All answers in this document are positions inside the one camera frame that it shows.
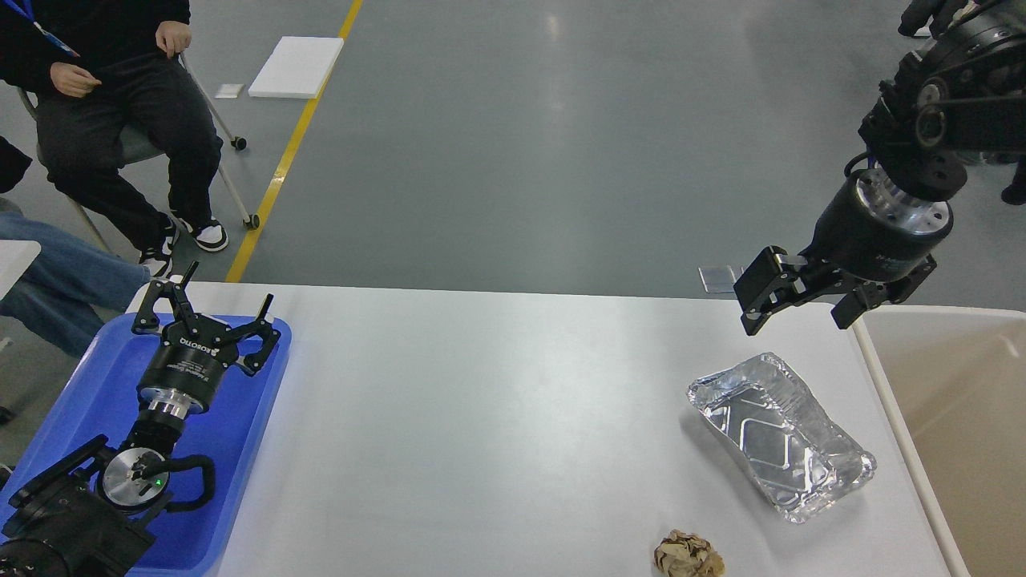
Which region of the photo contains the small white floor card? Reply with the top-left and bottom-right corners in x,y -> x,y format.
213,83 -> 244,99

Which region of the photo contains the aluminium foil tray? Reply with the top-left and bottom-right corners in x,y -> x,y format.
688,352 -> 877,523

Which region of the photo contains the blue plastic tray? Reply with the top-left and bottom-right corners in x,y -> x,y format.
2,314 -> 292,576

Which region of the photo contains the grey wheeled chair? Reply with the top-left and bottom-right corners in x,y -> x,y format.
16,80 -> 261,252

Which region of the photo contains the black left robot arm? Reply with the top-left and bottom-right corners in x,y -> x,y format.
2,277 -> 292,576

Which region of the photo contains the left clear floor plate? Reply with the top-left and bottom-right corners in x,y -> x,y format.
697,265 -> 737,293

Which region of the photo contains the white side table corner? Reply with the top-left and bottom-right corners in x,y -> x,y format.
1,240 -> 41,299

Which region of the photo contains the seated person in black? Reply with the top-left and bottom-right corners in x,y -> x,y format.
1,1 -> 228,276

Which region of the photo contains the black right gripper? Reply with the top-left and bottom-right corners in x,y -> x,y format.
733,167 -> 954,336

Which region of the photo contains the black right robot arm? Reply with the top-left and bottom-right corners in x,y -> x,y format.
733,1 -> 1024,336

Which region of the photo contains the white foam board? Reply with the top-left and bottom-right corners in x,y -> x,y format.
247,36 -> 345,99

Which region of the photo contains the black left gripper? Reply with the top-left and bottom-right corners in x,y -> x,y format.
131,260 -> 282,414

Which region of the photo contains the crumpled brown paper ball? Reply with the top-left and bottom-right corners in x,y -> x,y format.
652,529 -> 726,576

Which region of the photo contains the person in blue jeans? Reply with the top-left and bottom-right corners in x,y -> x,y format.
1,200 -> 151,357

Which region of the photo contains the chair with dark coat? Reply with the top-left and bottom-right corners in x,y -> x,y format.
898,0 -> 968,38

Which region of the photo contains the beige plastic bin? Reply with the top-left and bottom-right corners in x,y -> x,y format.
856,305 -> 1025,576

